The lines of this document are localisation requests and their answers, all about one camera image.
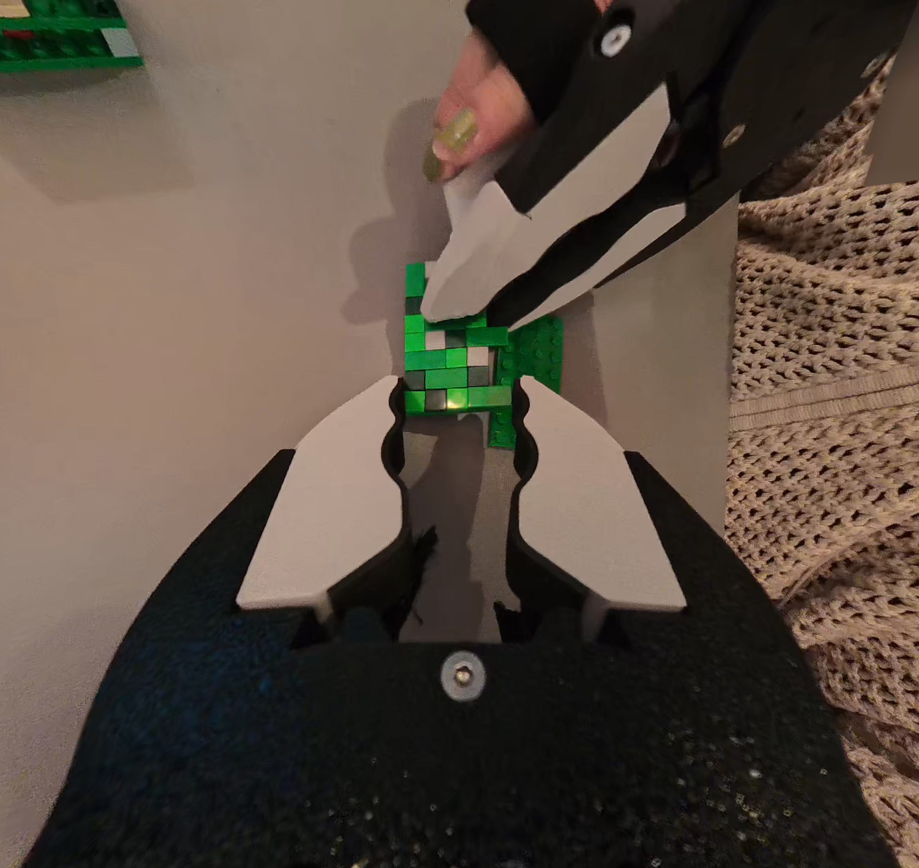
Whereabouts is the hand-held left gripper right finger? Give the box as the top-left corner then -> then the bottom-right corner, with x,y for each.
506,375 -> 688,641

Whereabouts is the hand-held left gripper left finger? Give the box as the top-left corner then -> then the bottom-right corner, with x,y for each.
235,375 -> 414,628

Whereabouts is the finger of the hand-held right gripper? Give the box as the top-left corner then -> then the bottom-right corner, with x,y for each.
488,186 -> 692,332
420,84 -> 683,325

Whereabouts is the green mosaic lego plate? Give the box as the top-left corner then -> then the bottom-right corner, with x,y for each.
404,261 -> 512,417

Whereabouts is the person's right hand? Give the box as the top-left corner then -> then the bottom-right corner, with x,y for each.
429,0 -> 654,181

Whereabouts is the green lego frame build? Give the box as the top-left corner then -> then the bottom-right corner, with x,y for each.
0,0 -> 145,74

